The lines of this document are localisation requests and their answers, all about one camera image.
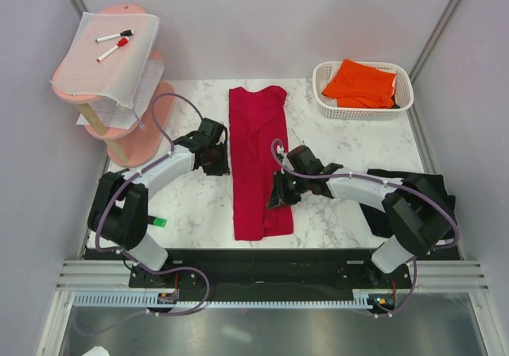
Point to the white mesh cloth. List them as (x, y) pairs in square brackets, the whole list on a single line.
[(81, 74)]

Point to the crumpled white paper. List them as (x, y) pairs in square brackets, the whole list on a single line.
[(97, 351)]

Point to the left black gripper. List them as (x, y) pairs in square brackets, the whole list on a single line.
[(222, 168)]

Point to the red capped whiteboard marker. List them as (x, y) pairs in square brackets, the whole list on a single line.
[(122, 42)]

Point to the white paper sheets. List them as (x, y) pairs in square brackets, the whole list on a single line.
[(126, 96)]

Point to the aluminium frame rail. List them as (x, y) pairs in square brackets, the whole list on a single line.
[(433, 276)]

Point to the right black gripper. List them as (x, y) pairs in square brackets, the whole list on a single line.
[(279, 195)]

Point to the black capped whiteboard marker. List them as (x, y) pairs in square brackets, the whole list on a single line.
[(125, 33)]

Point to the green capped marker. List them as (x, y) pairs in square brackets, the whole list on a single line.
[(156, 221)]

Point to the white slotted cable duct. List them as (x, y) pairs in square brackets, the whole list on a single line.
[(173, 300)]

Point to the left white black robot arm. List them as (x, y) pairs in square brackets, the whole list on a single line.
[(119, 212)]

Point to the red t shirt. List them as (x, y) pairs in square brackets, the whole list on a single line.
[(255, 120)]

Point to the orange t shirt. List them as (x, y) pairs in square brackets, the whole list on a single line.
[(359, 86)]

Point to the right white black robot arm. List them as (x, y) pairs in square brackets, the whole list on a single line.
[(414, 206)]

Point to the white plastic basket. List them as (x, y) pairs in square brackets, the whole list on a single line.
[(403, 98)]

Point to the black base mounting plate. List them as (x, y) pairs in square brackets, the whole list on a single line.
[(271, 274)]

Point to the black folded t shirt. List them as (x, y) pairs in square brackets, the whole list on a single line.
[(379, 223)]

